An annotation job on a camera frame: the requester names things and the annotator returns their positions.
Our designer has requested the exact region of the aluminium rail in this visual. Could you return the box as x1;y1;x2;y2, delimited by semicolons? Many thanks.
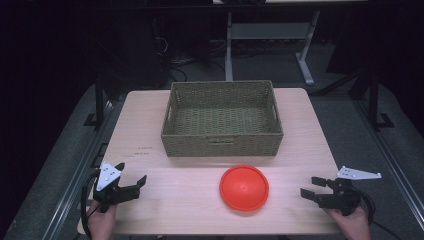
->
41;101;116;240
353;99;424;232

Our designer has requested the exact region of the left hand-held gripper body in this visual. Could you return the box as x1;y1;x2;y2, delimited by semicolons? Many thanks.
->
92;161;141;214

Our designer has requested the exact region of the grey metal desk frame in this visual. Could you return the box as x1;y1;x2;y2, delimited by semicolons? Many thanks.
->
213;0;368;87

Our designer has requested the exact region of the green woven basket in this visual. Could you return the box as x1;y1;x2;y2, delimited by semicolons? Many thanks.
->
161;79;285;158

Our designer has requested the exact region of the black metal stand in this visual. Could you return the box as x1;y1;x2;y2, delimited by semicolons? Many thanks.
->
367;70;396;132
83;73;108;130

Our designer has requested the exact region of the person's left hand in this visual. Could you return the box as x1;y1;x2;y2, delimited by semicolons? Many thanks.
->
87;201;118;240

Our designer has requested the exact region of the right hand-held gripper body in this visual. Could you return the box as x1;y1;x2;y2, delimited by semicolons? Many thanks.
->
316;165;383;217

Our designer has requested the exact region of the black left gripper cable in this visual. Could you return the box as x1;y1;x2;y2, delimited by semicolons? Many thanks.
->
80;169;102;240

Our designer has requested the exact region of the person's right hand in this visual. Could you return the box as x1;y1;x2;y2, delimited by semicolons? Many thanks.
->
324;205;372;240

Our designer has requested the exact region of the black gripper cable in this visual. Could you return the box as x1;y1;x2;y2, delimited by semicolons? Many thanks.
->
80;169;102;240
351;185;406;240

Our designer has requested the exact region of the orange round plastic plate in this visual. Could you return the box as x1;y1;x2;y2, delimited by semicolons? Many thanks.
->
219;164;270;212

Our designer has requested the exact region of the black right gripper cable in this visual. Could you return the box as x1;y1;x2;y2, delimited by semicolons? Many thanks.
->
351;185;406;240

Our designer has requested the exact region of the tangle of floor cables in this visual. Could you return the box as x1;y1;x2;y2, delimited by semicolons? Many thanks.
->
152;35;228;83

